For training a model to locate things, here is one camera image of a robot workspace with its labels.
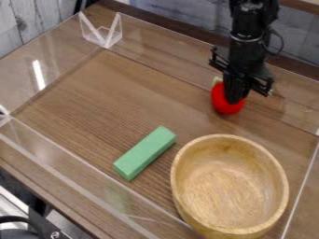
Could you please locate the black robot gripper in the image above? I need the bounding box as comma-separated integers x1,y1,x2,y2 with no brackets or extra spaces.
210,0,283,105

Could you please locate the red plush strawberry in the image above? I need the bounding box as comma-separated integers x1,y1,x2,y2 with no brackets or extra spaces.
211,77,246,115

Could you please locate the green rectangular block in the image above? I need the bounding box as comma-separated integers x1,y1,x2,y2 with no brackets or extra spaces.
114,126,178,181

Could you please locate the wooden bowl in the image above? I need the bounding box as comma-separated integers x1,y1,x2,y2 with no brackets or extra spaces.
171,134,290,239

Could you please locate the clear acrylic tray wall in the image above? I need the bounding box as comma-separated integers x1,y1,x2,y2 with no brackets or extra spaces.
0,8,319,239

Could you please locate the clear acrylic corner bracket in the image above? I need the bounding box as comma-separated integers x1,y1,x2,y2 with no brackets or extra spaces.
79,12,122,49

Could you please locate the black metal mount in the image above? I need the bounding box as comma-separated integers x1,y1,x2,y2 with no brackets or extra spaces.
28,208,71,239

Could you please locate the black cable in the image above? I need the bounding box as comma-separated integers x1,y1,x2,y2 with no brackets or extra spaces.
0,215,35,239

